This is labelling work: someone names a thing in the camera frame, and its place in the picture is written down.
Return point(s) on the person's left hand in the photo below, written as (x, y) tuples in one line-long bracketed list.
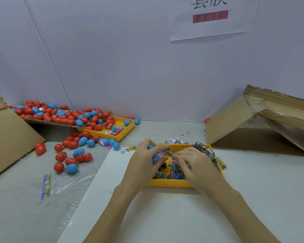
[(142, 169)]

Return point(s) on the person's right hand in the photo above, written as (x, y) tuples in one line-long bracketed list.
[(200, 169)]

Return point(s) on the yellow label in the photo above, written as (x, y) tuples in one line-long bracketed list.
[(221, 163)]

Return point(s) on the single blue plastic egg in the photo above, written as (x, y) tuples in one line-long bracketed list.
[(151, 146)]

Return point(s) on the pile of plastic eggs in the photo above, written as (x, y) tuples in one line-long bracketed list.
[(76, 116)]

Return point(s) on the person's left forearm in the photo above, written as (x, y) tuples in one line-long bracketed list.
[(111, 220)]

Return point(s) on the person's right forearm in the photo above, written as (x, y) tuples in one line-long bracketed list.
[(243, 217)]

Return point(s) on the yellow plastic tray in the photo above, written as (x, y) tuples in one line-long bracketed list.
[(164, 182)]

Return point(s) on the yellow tray under eggs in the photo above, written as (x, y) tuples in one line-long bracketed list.
[(125, 128)]

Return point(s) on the torn flattened cardboard box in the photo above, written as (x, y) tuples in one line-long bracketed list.
[(228, 121)]

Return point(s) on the clear bag with coloured label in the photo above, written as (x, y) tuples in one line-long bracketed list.
[(68, 182)]

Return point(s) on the brown cardboard sheet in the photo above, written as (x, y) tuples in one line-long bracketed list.
[(45, 121)]

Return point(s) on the tall brown cardboard box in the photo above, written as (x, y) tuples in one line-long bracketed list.
[(7, 139)]

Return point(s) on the white paper sign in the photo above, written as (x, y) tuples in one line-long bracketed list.
[(215, 25)]

